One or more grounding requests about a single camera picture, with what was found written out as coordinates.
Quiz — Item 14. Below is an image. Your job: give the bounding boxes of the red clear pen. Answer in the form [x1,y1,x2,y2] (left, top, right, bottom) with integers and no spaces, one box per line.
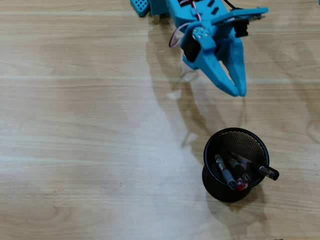
[232,153,252,192]

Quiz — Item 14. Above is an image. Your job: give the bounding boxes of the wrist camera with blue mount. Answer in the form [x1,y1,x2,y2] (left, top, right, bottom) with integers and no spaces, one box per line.
[211,7,270,39]

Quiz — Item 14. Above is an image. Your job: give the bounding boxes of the black retractable pen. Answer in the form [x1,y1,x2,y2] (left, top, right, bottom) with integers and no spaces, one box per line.
[226,154,252,183]

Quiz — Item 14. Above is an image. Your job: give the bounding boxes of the blue perforated robot base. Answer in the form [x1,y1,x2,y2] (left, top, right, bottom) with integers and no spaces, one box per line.
[129,0,151,18]

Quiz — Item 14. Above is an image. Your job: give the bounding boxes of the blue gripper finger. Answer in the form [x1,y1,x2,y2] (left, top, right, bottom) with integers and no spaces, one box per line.
[192,27,241,98]
[219,37,248,98]

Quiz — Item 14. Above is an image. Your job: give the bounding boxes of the grey grip clear pen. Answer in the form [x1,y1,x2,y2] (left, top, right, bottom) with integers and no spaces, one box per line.
[214,154,238,191]

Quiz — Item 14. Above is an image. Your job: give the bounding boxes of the black camera cable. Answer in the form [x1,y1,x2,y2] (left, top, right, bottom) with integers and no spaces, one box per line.
[222,0,241,11]

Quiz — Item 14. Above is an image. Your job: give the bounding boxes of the clear pen with black cap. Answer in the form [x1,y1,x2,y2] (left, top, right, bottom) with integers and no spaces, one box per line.
[254,162,280,181]

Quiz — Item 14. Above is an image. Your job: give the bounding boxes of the black mesh pen holder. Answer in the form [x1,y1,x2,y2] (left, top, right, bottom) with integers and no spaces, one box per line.
[201,127,270,203]

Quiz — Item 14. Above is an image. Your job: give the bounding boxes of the blue gripper body with servo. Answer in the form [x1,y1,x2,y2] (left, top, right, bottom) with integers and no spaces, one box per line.
[182,21,237,70]

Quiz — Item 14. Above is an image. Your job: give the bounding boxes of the red white servo wires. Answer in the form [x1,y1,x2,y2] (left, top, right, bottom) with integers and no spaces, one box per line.
[169,0,201,48]

